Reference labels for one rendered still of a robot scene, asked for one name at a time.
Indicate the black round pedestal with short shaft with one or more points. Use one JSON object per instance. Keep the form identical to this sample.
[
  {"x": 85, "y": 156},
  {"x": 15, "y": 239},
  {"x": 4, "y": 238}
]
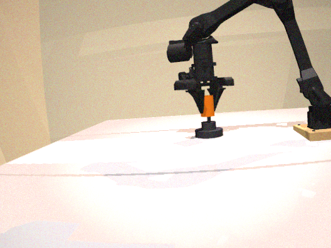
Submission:
[{"x": 209, "y": 130}]

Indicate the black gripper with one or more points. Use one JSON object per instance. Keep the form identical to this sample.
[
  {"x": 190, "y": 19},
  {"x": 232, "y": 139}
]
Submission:
[{"x": 204, "y": 71}]

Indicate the orange cylinder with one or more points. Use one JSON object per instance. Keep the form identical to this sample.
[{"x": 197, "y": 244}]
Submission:
[{"x": 208, "y": 106}]

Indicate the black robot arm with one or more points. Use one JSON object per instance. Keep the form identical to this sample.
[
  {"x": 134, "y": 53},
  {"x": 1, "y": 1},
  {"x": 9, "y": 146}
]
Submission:
[{"x": 198, "y": 37}]

